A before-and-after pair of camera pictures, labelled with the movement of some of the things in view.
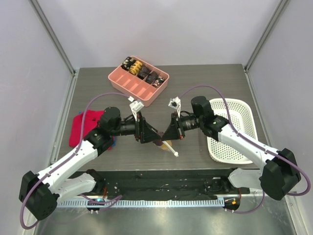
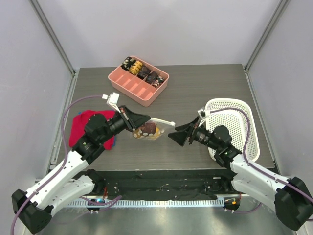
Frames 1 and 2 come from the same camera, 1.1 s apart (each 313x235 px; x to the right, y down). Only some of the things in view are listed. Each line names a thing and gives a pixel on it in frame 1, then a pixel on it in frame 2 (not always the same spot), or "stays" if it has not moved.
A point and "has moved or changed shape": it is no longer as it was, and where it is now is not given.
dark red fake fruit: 158,142 has moved or changed shape
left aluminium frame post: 42,16 stays
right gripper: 176,126 to 192,132
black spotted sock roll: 158,82 stays
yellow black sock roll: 135,67 stays
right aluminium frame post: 279,9 stays
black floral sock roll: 127,63 stays
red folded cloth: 91,121 stays
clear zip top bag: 166,145 has moved or changed shape
